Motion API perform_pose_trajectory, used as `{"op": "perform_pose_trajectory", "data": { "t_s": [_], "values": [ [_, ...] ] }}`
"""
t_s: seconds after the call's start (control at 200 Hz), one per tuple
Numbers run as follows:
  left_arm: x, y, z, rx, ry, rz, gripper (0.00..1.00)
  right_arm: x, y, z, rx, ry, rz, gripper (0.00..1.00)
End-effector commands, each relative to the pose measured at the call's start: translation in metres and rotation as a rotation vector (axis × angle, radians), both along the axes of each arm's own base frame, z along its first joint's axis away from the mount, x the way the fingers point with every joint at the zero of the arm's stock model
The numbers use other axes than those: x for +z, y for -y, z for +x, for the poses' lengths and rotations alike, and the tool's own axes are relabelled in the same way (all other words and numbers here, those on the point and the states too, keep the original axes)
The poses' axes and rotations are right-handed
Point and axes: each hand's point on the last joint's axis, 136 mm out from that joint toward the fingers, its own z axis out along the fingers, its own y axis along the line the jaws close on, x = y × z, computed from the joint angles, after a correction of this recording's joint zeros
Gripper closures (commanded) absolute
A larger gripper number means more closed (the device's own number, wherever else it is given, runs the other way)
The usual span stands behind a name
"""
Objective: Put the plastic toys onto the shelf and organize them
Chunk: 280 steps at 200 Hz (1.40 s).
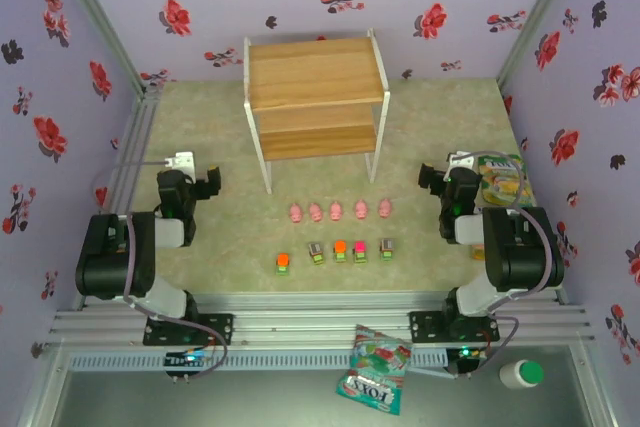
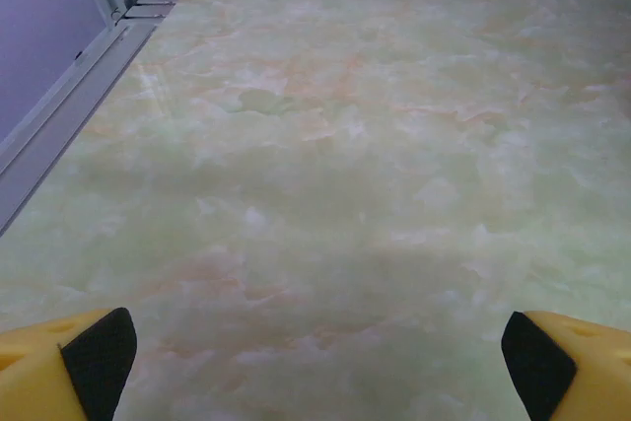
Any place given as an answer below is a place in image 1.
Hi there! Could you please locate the green Fox's candy bag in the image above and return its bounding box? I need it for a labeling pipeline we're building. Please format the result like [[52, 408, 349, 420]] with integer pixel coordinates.
[[477, 154, 531, 208]]

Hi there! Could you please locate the white bottle green cap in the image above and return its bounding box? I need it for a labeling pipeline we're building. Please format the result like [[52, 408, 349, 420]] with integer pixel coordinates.
[[498, 359, 545, 391]]

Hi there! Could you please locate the teal Fox's candy bag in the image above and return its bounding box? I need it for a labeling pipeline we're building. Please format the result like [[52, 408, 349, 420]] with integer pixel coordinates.
[[334, 324, 414, 417]]

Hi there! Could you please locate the aluminium side rail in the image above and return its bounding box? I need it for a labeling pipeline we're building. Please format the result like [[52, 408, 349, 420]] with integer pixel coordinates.
[[74, 84, 164, 311]]

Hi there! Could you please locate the left arm grey cable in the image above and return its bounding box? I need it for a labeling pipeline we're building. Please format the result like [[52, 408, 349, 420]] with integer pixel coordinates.
[[92, 159, 229, 381]]

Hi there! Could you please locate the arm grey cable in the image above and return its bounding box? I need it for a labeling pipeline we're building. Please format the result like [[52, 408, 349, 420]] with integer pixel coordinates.
[[92, 159, 229, 381], [447, 149, 566, 378]]

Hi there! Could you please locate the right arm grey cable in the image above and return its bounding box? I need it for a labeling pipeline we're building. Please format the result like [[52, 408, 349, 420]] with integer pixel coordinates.
[[447, 149, 566, 378]]

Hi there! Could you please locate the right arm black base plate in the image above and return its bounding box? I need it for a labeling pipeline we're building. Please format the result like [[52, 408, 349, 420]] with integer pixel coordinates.
[[408, 310, 501, 346]]

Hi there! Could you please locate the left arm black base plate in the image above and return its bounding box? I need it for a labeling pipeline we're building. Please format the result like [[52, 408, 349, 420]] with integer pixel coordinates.
[[143, 313, 235, 347]]

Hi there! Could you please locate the wooden shelf white frame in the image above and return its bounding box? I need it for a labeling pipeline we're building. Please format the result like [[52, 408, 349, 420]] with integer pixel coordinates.
[[243, 28, 391, 196]]

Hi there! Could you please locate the aluminium mounting rail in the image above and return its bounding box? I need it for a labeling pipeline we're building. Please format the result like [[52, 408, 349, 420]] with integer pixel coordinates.
[[47, 291, 596, 348]]

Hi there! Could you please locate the white slotted cable duct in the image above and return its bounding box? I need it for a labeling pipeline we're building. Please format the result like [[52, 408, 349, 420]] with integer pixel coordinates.
[[67, 352, 451, 372]]

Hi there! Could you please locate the aluminium corner post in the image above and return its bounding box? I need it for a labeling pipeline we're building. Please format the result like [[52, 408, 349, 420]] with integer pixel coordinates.
[[47, 0, 149, 93], [497, 0, 584, 91]]

